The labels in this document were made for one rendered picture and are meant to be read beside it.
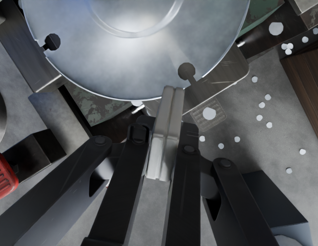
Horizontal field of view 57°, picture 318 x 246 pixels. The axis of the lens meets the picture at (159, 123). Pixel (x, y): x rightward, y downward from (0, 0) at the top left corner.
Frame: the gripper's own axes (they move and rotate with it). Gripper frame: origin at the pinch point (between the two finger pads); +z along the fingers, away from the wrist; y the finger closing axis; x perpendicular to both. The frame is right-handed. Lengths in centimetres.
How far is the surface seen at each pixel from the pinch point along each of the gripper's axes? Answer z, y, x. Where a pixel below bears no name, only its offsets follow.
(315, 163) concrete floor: 82, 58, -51
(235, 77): 19.7, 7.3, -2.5
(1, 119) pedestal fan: 83, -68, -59
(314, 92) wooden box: 75, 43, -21
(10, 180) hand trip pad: 15.1, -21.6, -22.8
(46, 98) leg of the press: 30.5, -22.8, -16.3
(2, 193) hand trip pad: 14.4, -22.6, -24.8
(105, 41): 20.8, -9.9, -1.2
